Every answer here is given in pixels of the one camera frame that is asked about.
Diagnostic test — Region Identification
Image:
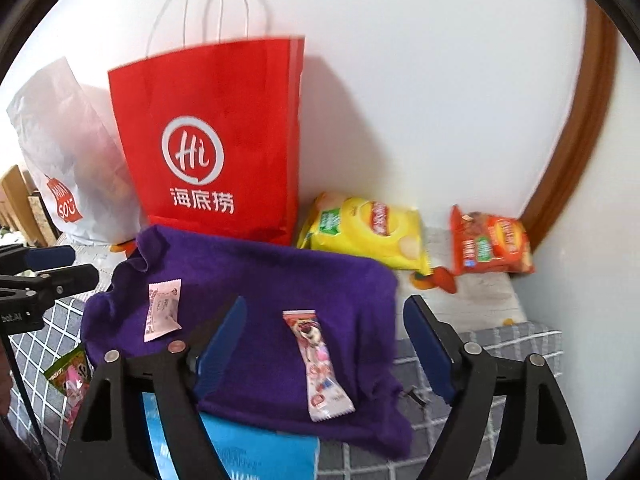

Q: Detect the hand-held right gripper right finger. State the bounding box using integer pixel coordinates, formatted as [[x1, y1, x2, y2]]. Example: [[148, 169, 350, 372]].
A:
[[404, 294, 588, 480]]

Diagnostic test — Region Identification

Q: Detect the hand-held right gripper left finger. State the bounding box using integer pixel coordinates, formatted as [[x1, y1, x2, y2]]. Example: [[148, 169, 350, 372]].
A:
[[60, 296, 248, 480]]

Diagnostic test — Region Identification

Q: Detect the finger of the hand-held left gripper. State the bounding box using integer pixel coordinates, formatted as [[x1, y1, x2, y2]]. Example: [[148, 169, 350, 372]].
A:
[[0, 263, 100, 307], [0, 243, 77, 272]]

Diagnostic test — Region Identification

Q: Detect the green red snack packet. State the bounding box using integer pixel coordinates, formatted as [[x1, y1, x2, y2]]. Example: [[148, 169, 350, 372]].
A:
[[42, 345, 93, 386]]

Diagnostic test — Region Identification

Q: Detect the wooden furniture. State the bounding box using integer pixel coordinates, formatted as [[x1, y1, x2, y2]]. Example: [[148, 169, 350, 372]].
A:
[[0, 164, 58, 251]]

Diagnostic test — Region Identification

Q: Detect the white pink snack bar packet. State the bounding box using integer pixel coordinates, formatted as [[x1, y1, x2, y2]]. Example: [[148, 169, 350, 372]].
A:
[[282, 309, 356, 423]]

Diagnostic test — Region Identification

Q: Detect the grey checked blanket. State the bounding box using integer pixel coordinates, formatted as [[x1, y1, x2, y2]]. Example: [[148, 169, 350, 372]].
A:
[[10, 245, 563, 480]]

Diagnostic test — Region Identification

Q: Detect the purple towel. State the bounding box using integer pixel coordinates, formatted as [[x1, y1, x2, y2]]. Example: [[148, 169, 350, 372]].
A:
[[80, 225, 415, 461]]

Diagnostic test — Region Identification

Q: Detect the blue tissue pack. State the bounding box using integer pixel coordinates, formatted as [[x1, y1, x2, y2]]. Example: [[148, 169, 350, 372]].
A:
[[142, 392, 321, 480]]

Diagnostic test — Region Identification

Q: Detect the white plastic bag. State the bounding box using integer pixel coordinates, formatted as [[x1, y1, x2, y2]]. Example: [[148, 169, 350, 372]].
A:
[[6, 56, 148, 246]]

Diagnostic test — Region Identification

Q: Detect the orange chips bag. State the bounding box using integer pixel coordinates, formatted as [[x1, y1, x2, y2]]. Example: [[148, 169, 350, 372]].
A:
[[450, 204, 536, 277]]

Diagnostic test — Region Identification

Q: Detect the yellow chips bag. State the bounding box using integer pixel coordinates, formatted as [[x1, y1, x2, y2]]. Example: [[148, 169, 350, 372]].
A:
[[296, 191, 433, 276]]

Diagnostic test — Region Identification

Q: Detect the red paper bag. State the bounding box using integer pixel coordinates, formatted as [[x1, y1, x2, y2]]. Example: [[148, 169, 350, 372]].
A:
[[107, 0, 307, 247]]

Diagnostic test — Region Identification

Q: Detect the black cable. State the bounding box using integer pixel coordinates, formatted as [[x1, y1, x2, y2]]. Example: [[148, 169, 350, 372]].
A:
[[0, 330, 56, 466]]

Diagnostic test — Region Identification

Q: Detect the wooden door frame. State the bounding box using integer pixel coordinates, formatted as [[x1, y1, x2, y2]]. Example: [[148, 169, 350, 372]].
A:
[[517, 0, 621, 256]]

